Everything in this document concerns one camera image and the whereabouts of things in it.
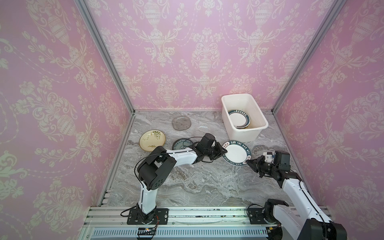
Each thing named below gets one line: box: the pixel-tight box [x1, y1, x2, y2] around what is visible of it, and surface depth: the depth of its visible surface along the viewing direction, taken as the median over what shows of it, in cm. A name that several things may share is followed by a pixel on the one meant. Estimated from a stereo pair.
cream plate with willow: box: [139, 129, 166, 152], surface depth 105 cm
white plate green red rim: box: [228, 109, 251, 129], surface depth 115 cm
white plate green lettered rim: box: [222, 140, 252, 167], surface depth 89 cm
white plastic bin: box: [221, 93, 269, 143], surface depth 109 cm
